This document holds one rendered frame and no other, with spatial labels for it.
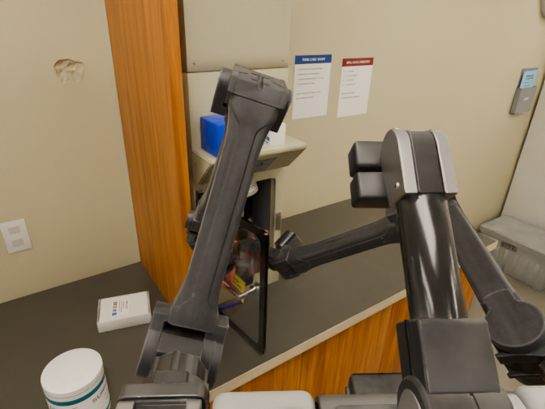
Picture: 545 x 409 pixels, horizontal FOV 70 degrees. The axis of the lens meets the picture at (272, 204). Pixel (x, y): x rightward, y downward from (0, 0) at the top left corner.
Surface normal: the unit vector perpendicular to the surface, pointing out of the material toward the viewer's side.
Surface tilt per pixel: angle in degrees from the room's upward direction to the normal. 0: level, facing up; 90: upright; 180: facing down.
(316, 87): 90
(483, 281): 40
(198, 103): 90
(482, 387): 44
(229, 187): 71
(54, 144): 90
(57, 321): 0
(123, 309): 0
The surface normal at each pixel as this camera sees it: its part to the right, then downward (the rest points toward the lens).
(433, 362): 0.06, -0.34
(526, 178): -0.82, 0.22
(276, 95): 0.16, 0.11
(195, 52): 0.57, 0.37
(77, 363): 0.04, -0.90
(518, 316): -0.58, -0.72
